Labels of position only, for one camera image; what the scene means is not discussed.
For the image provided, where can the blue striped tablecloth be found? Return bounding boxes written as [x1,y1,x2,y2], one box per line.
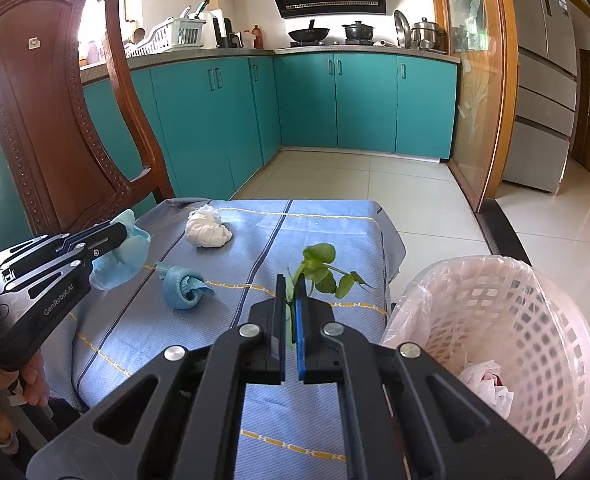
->
[25,197,407,480]

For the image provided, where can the steel stock pot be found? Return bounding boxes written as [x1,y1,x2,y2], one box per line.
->
[411,17,448,52]

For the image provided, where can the wooden framed glass door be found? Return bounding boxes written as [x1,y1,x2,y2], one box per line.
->
[432,0,519,214]

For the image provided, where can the pink plastic bag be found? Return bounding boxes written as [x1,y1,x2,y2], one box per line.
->
[457,359,516,420]

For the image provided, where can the carved wooden chair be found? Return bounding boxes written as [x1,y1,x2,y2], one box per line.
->
[0,0,176,242]

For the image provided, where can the white crumpled tissue wad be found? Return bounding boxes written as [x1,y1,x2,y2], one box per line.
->
[184,205,234,250]

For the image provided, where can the person's left hand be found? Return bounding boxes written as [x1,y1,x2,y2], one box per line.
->
[0,347,52,456]

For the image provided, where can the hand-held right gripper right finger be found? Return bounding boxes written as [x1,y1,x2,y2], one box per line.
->
[295,276,556,480]

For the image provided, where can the white kettle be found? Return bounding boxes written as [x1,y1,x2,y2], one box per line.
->
[202,9,226,50]

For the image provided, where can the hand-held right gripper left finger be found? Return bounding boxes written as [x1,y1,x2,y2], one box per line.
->
[25,274,288,480]

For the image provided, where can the black wok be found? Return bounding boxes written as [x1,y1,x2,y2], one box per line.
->
[288,19,331,44]

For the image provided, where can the green leafy sprig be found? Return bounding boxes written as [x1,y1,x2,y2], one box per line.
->
[285,242,377,347]

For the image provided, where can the steel pot lid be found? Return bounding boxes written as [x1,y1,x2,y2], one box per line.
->
[394,10,415,50]

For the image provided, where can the grey refrigerator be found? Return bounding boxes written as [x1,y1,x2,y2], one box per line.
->
[500,0,578,196]

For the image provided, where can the rolled blue cloth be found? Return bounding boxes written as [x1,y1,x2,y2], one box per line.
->
[155,261,216,313]

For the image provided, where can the white lattice wastebasket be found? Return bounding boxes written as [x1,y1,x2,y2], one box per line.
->
[381,255,590,467]

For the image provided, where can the teal kitchen cabinets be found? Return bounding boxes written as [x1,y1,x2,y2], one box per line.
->
[0,52,459,257]

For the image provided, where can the white dish rack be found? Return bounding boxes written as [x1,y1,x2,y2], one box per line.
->
[125,17,206,59]

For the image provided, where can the light blue face mask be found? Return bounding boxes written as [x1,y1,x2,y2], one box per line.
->
[89,209,152,291]

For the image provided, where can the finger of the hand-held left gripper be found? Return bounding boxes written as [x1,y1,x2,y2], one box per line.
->
[4,246,100,297]
[35,221,129,256]

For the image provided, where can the black kitchen appliance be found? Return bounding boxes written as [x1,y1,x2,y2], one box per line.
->
[216,17,244,50]

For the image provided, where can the black cooking pot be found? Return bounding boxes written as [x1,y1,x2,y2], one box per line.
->
[342,21,376,42]

